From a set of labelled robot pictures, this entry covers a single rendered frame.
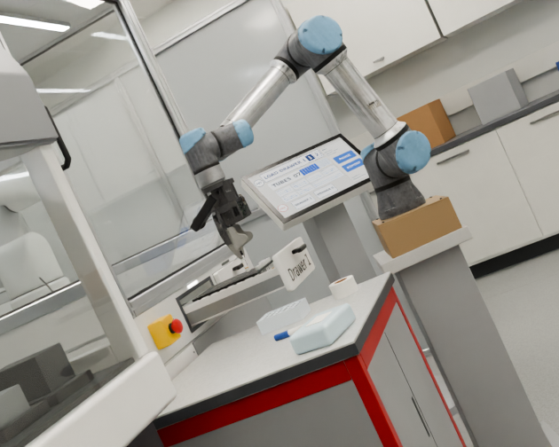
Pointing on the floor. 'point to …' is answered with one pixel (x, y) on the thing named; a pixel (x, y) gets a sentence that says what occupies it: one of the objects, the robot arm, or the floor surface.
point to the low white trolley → (315, 387)
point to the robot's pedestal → (468, 344)
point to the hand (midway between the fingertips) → (238, 254)
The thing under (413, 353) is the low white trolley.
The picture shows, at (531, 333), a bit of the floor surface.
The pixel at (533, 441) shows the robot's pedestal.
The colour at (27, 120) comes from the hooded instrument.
